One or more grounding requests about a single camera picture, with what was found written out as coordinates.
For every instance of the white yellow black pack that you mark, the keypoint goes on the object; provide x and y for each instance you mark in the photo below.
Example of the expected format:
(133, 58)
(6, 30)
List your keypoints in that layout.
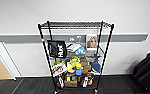
(87, 81)

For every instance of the black chair with cloth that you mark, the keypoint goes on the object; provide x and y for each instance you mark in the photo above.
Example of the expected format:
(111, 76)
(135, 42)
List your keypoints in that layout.
(146, 73)

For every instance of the white black printed pack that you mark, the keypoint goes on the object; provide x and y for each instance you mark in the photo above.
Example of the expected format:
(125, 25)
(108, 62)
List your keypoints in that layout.
(61, 81)

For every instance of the white printed packet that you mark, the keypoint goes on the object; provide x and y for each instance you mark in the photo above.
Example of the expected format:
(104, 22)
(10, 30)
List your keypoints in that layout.
(72, 46)

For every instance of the blue white plush toy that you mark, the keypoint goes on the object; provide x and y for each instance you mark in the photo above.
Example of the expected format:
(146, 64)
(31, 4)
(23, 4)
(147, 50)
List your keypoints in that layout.
(80, 51)

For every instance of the small yellow box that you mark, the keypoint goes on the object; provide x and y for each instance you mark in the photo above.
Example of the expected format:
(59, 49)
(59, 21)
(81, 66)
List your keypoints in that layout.
(68, 79)

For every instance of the flat tan cardboard box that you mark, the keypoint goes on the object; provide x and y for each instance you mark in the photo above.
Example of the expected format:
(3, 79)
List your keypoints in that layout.
(71, 84)

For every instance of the black Huel bag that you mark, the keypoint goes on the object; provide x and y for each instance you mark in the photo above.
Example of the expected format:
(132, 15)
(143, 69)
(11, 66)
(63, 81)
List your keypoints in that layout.
(57, 49)

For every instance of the blue cup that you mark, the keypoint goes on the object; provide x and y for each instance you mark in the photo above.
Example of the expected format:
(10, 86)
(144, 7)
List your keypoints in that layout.
(78, 71)

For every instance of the small green box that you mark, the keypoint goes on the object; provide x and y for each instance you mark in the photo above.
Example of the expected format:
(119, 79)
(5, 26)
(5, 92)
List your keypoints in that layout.
(73, 78)

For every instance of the white door frame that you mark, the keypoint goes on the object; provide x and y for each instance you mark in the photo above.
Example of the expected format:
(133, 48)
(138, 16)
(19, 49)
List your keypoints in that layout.
(8, 63)

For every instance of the blue shark plush toy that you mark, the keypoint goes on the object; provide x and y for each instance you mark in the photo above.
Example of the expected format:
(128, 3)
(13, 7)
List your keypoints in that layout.
(96, 66)

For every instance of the white box with portrait print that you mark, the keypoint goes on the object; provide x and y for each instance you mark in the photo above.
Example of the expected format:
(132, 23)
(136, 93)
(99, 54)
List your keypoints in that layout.
(92, 41)

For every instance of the yellow plush toy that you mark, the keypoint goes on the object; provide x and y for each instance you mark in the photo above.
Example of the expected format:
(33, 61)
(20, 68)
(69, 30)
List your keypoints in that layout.
(74, 65)

